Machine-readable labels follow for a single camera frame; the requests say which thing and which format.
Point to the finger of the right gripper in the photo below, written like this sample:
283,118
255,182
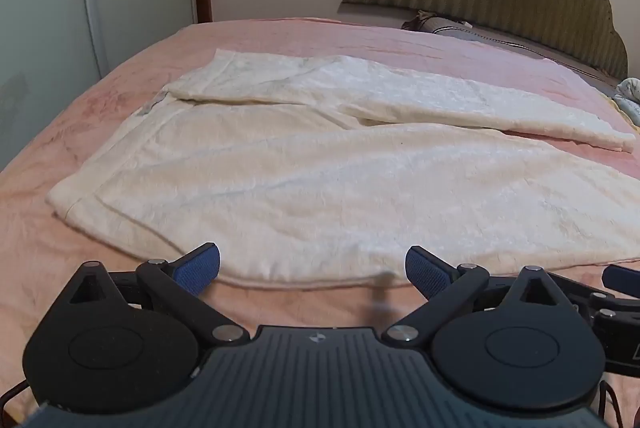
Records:
621,279

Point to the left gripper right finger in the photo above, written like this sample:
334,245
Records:
449,292

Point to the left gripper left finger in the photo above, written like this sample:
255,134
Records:
175,289

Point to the cream white pants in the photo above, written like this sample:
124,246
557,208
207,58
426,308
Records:
311,172

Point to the floral white quilt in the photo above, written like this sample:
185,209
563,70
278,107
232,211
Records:
627,98

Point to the striped grey pillow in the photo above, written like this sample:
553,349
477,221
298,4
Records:
430,23

